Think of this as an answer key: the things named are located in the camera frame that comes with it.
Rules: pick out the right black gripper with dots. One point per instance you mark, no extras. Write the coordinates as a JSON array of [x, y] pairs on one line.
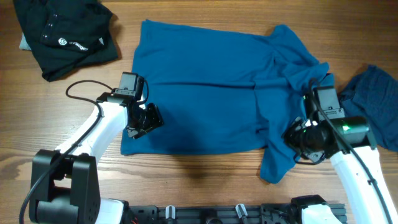
[[288, 135]]

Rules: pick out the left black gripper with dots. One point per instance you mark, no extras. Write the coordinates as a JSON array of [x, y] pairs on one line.
[[155, 119]]

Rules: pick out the blue polo shirt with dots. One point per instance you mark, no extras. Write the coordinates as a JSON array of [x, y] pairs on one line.
[[222, 92]]

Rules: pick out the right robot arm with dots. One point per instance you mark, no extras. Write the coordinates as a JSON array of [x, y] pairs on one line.
[[349, 144]]

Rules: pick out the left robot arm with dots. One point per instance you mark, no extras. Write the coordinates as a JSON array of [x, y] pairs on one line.
[[64, 184]]

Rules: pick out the dark navy crumpled garment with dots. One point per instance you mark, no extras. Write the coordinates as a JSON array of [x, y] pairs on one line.
[[373, 94]]

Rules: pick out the black folded polo shirt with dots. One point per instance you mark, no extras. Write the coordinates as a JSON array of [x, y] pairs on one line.
[[66, 34]]

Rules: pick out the grey folded cloth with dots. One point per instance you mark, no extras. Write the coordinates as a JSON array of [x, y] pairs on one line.
[[23, 44]]

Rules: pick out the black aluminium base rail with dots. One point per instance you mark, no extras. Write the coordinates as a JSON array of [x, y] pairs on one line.
[[240, 213]]

